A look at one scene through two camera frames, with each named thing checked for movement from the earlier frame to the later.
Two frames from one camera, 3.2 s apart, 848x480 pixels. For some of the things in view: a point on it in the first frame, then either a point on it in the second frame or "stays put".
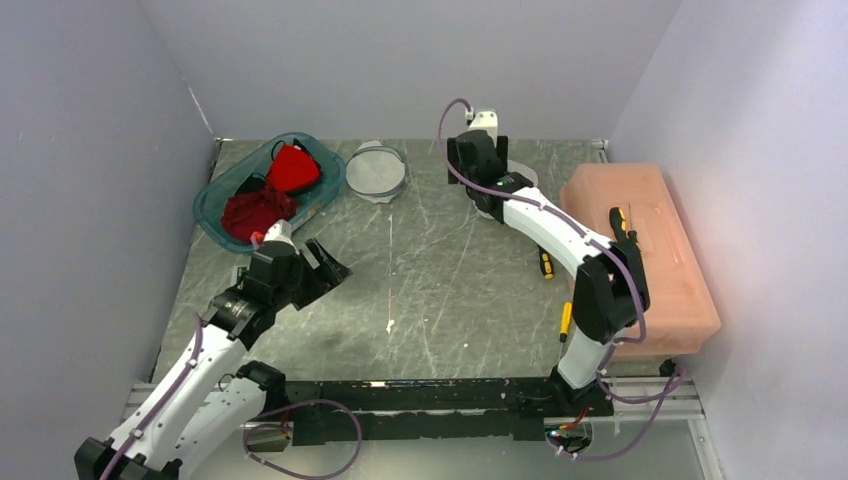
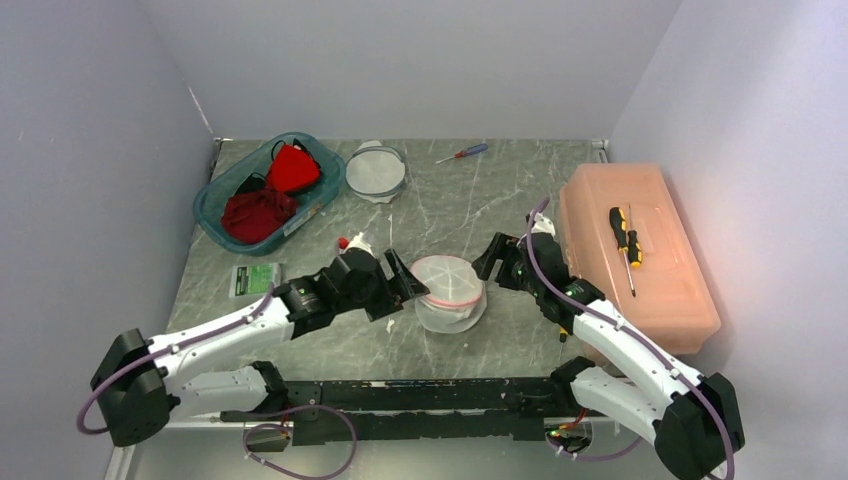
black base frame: [420, 411] stays put
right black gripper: [500, 152] → [503, 247]
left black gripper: [329, 273] → [395, 290]
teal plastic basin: [209, 202] stays put
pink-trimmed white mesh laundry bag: [513, 166] → [457, 300]
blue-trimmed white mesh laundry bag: [375, 172] stays put
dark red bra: [255, 211] stays put
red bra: [292, 169] stays put
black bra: [254, 182] stays put
